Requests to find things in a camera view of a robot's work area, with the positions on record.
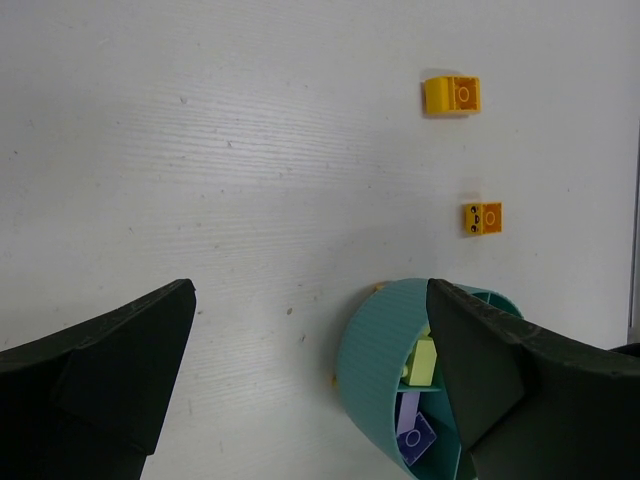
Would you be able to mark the light purple square lego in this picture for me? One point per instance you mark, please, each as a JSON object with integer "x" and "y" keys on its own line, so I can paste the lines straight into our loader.
{"x": 407, "y": 404}

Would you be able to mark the teal round divided container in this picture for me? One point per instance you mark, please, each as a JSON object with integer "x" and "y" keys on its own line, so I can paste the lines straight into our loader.
{"x": 373, "y": 351}

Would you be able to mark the yellow curved lego brick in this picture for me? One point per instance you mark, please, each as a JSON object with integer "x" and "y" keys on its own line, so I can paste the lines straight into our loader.
{"x": 452, "y": 96}

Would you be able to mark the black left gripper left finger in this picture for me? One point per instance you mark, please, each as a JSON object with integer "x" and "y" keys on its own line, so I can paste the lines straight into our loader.
{"x": 89, "y": 401}

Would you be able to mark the dark purple long lego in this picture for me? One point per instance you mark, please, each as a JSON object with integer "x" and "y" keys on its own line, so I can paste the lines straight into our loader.
{"x": 416, "y": 441}

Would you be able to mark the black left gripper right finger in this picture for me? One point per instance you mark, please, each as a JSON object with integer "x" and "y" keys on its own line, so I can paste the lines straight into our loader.
{"x": 529, "y": 403}

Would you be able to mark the lime green square lego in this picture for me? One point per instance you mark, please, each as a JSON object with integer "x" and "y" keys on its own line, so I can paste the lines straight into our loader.
{"x": 419, "y": 367}

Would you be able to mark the yellow square lego brick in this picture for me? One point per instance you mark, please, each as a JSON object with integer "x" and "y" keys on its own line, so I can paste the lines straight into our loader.
{"x": 483, "y": 218}

